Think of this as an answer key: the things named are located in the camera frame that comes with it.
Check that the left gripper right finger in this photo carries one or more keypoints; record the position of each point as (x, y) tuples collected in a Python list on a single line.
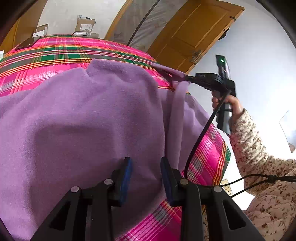
[(182, 193)]

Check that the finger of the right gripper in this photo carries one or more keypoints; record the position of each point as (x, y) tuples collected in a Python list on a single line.
[(205, 80)]

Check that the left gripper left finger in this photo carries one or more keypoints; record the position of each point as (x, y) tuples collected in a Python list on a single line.
[(109, 193)]

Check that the purple fleece garment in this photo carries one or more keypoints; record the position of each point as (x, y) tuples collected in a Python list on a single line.
[(76, 127)]

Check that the floral sleeve right forearm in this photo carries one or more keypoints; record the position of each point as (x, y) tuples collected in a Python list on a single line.
[(272, 209)]

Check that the person's right hand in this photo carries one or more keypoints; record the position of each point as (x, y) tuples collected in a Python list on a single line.
[(237, 109)]

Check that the pink green plaid tablecloth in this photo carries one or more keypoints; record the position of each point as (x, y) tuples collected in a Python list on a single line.
[(26, 69)]

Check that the wooden door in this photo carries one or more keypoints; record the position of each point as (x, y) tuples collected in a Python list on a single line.
[(191, 33)]

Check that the grey zippered door curtain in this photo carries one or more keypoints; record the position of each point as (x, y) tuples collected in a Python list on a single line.
[(138, 23)]

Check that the brown cardboard box with label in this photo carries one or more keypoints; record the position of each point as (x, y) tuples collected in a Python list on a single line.
[(84, 24)]

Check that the black smartphone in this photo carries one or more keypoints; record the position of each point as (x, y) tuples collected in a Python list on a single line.
[(27, 43)]

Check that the white cardboard box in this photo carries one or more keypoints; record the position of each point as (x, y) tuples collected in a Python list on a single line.
[(40, 31)]

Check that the wooden wardrobe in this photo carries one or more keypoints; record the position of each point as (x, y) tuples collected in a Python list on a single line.
[(24, 26)]

